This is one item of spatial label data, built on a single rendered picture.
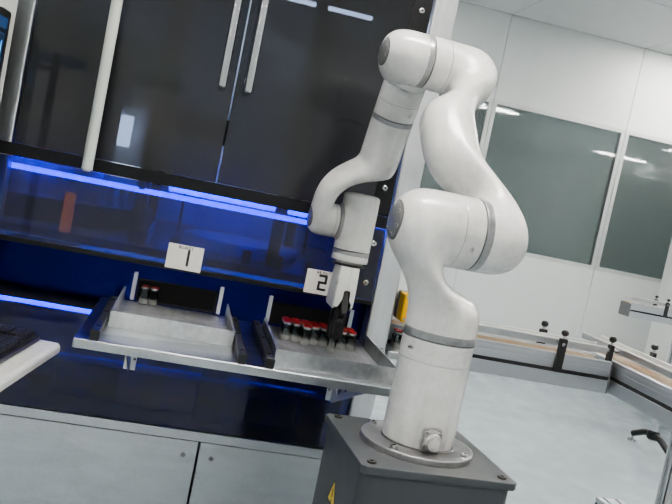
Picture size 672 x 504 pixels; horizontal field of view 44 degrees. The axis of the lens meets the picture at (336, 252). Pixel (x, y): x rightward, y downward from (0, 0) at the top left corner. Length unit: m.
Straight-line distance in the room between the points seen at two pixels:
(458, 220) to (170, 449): 1.09
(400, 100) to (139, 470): 1.09
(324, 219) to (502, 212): 0.57
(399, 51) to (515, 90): 5.60
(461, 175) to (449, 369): 0.33
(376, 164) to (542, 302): 5.61
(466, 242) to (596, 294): 6.23
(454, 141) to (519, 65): 5.74
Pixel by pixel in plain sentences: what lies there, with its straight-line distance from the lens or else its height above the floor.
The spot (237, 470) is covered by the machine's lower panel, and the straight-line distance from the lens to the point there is 2.13.
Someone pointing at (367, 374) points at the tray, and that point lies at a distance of 1.71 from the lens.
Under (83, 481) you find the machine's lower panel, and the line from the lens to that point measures 2.15.
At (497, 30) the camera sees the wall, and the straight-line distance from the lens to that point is 7.12.
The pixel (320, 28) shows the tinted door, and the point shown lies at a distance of 2.04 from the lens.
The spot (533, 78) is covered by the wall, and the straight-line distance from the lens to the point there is 7.19.
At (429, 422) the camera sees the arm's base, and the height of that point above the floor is 0.92.
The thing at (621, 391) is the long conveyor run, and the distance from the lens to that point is 2.43.
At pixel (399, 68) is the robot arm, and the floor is 1.49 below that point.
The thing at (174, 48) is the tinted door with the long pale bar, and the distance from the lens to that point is 2.01.
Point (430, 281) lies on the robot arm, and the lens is 1.29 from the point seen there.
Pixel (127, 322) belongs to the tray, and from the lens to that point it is 1.77.
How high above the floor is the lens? 1.25
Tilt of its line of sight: 4 degrees down
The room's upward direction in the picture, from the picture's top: 12 degrees clockwise
